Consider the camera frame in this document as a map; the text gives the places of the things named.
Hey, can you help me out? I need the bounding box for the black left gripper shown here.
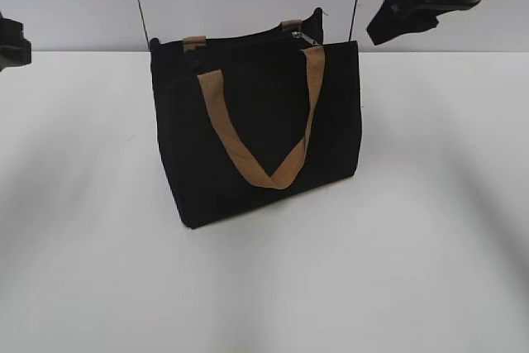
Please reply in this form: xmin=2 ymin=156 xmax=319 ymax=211
xmin=0 ymin=16 xmax=32 ymax=70

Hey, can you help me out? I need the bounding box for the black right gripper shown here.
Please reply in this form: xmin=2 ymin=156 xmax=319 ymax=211
xmin=366 ymin=0 xmax=439 ymax=45

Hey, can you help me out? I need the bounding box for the silver zipper pull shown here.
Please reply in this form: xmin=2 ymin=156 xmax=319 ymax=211
xmin=291 ymin=31 xmax=319 ymax=46

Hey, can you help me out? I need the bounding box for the black tote bag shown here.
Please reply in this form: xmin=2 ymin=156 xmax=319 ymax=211
xmin=150 ymin=8 xmax=362 ymax=229

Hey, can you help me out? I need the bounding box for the brown rear bag handle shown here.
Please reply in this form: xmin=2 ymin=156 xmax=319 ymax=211
xmin=182 ymin=19 xmax=303 ymax=52

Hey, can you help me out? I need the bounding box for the brown bag handle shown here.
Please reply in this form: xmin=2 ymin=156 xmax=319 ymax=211
xmin=182 ymin=19 xmax=303 ymax=52
xmin=198 ymin=45 xmax=326 ymax=190

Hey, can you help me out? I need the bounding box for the brown front bag handle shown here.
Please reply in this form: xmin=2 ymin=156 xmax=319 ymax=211
xmin=198 ymin=45 xmax=326 ymax=190

